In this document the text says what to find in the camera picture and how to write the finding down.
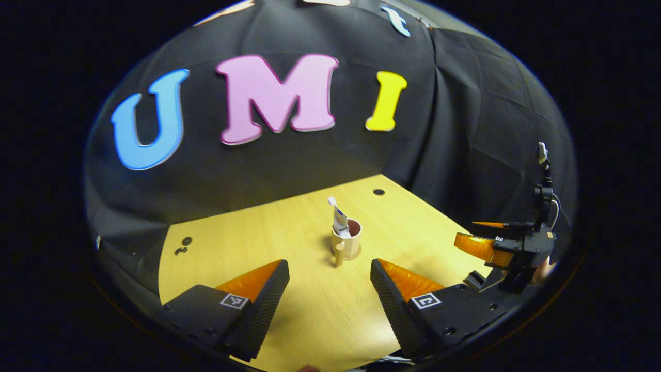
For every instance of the black backdrop cloth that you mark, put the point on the black backdrop cloth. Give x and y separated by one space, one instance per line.
465 103

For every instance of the wooden desktop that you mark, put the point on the wooden desktop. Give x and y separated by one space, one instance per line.
310 310

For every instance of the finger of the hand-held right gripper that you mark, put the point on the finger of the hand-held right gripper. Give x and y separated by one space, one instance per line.
496 225
480 248

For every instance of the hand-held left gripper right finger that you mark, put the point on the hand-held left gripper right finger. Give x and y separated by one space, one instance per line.
395 315

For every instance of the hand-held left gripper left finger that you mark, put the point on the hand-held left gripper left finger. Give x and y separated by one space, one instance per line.
266 310

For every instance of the white toothpaste tube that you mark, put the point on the white toothpaste tube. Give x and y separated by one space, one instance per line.
341 225

